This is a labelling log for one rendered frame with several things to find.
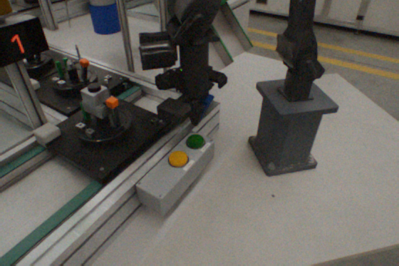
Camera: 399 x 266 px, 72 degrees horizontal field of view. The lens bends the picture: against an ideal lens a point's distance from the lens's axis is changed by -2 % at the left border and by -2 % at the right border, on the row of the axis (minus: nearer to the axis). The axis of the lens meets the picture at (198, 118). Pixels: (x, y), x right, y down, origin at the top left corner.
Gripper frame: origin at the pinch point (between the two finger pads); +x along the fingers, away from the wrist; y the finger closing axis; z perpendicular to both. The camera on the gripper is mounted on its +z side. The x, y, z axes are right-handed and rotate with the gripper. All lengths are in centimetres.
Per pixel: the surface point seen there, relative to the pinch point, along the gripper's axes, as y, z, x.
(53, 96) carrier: 7.3, 46.2, 7.6
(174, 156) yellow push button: 7.4, 0.6, 7.7
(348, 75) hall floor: -267, -19, 106
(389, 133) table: -46, -42, 19
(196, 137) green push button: -0.4, 0.0, 7.7
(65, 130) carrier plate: 15.2, 29.3, 7.7
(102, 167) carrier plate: 18.7, 11.6, 7.6
